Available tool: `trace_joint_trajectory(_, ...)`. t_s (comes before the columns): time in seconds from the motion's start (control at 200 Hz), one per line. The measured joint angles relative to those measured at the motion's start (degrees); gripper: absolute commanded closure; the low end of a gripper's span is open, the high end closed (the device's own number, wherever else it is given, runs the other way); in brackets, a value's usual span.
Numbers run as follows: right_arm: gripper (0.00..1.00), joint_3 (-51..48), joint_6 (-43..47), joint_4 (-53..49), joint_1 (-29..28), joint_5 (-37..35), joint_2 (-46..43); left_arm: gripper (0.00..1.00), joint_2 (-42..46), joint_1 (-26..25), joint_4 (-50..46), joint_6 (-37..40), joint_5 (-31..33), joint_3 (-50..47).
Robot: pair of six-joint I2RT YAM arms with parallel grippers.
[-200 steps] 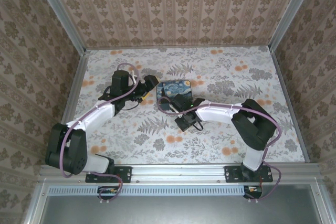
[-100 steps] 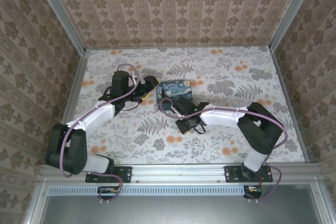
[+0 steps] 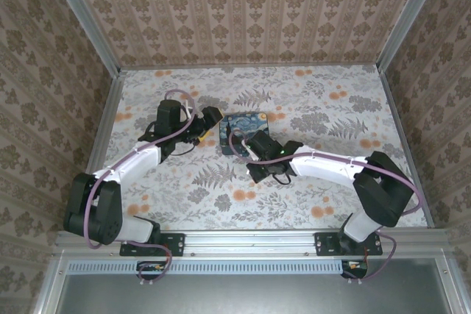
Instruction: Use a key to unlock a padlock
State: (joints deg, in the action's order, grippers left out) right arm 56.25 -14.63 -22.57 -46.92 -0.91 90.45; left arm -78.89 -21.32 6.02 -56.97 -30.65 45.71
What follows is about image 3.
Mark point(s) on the starry night painted tin box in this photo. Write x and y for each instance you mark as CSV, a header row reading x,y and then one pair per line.
x,y
243,121

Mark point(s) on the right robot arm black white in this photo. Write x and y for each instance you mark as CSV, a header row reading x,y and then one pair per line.
x,y
331,167

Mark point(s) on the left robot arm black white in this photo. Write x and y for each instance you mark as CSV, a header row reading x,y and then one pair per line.
x,y
106,214

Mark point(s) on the floral patterned table cover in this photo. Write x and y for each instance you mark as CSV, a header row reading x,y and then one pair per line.
x,y
279,211

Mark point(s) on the black connector box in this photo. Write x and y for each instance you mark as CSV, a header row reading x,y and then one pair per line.
x,y
145,268
358,271

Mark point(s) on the grey metal sheet panel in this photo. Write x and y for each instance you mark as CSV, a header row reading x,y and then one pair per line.
x,y
239,295

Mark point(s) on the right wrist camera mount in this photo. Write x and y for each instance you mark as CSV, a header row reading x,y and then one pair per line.
x,y
249,146

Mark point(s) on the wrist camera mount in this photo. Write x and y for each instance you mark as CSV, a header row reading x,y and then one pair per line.
x,y
188,110
249,146

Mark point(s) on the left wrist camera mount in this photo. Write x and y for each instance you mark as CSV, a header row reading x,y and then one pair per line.
x,y
188,110

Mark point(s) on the aluminium rear rail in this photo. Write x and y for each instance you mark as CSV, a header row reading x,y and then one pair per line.
x,y
250,66

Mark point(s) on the aluminium side rail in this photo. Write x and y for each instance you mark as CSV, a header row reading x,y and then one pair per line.
x,y
105,126
395,115

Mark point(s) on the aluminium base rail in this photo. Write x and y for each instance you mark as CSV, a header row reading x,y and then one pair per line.
x,y
250,240

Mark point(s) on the aluminium frame post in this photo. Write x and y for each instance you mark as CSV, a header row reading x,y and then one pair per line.
x,y
85,20
408,16

